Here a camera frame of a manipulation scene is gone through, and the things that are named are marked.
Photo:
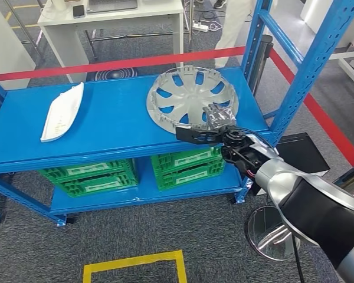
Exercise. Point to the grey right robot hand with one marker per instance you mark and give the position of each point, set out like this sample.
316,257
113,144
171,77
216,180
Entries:
220,116

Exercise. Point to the silver wheel cover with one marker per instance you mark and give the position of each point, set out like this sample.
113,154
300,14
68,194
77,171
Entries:
189,97

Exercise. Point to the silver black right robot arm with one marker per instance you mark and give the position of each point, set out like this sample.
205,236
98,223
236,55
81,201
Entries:
313,203

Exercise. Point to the blue metal shelf rack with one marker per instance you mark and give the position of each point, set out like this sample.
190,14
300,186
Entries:
115,117

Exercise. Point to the white plastic shell part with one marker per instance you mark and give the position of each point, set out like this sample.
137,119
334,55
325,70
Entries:
62,113

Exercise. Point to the green plastic crate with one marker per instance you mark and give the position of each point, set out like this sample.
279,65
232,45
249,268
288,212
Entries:
100,186
192,177
189,158
88,168

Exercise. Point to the white power strip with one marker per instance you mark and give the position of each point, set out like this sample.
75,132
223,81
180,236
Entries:
200,26

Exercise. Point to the black flat board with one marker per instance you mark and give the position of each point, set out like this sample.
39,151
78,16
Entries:
300,152

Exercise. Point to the white desk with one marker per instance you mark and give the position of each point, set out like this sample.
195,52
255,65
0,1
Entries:
112,17

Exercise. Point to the grey laptop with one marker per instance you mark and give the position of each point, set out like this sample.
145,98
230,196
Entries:
112,6

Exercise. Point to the yellow floor tape square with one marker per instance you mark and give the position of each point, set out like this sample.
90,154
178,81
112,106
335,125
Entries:
136,260

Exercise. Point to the black smartphone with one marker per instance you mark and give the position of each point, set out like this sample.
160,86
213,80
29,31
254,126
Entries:
78,11

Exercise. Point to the black barrier post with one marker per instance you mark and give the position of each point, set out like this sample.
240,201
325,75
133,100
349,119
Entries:
263,58

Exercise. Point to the white bench frame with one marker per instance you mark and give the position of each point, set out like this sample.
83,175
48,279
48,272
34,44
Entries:
350,62

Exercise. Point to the steel frame leg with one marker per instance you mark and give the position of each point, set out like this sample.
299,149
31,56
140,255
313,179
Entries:
20,24

